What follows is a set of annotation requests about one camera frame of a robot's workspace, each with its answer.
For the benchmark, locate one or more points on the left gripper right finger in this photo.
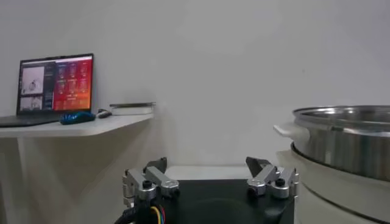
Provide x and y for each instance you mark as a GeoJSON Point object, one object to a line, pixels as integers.
{"type": "Point", "coordinates": [268, 176]}

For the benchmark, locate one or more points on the black laptop with red screen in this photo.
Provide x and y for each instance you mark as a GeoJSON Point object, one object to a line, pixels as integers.
{"type": "Point", "coordinates": [61, 82]}

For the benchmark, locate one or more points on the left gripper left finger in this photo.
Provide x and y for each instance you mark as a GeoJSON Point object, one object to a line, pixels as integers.
{"type": "Point", "coordinates": [152, 179]}

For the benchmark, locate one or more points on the white electric cooker base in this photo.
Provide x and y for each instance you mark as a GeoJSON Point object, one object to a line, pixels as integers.
{"type": "Point", "coordinates": [323, 188]}

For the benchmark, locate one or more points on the black-topped white box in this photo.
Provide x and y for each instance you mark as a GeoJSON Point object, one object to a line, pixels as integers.
{"type": "Point", "coordinates": [132, 109]}

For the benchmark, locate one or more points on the stainless steel steamer basket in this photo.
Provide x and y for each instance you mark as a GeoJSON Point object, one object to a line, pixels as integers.
{"type": "Point", "coordinates": [344, 143]}

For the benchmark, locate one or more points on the blue computer mouse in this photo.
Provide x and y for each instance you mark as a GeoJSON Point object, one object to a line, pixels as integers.
{"type": "Point", "coordinates": [76, 117]}

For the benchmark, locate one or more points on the white side table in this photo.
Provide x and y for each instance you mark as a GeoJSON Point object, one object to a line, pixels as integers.
{"type": "Point", "coordinates": [91, 126]}

